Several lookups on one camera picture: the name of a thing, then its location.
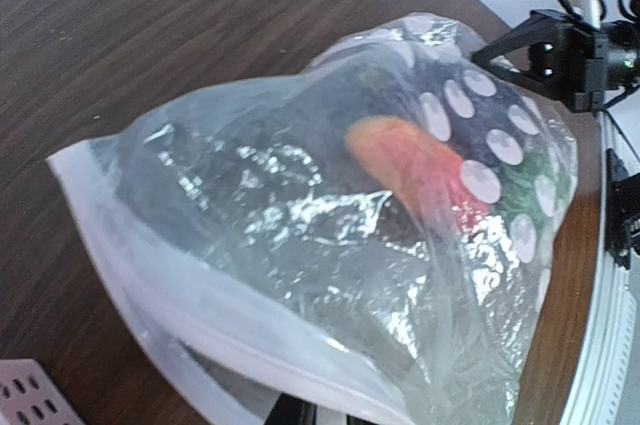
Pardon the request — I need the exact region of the dark purple fake eggplant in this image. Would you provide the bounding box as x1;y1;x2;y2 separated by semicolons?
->
331;53;550;175

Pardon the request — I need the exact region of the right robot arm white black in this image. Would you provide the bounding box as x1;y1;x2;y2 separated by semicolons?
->
471;0;639;113

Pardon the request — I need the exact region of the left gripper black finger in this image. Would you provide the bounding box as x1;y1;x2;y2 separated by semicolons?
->
265;394;317;425

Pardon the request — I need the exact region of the front aluminium rail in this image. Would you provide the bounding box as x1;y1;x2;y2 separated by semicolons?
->
559;109;640;425

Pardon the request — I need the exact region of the clear zip top bag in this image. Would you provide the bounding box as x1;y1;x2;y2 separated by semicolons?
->
48;14;562;424

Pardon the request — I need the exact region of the pink plastic basket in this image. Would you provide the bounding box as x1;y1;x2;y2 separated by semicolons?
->
0;359;85;425

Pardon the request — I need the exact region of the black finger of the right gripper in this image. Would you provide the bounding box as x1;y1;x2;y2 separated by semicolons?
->
471;10;575;109

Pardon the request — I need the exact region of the red orange fake tomato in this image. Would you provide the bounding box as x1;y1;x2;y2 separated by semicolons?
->
346;116;489;235

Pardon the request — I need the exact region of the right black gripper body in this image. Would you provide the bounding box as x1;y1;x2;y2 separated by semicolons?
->
528;14;609;113

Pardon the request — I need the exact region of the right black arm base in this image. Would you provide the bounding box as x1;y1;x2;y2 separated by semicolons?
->
605;148;639;271

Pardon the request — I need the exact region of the green fake pepper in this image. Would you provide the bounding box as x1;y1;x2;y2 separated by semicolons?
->
494;145;577;231

